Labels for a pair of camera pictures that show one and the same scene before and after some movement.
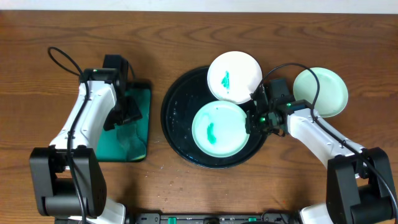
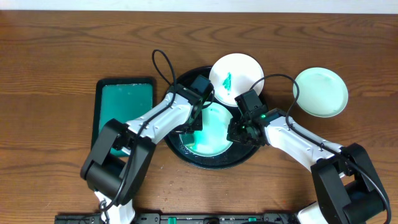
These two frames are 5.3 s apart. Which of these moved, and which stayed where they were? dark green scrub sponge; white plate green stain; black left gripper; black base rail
Moved: black left gripper; dark green scrub sponge
Stayed: white plate green stain; black base rail
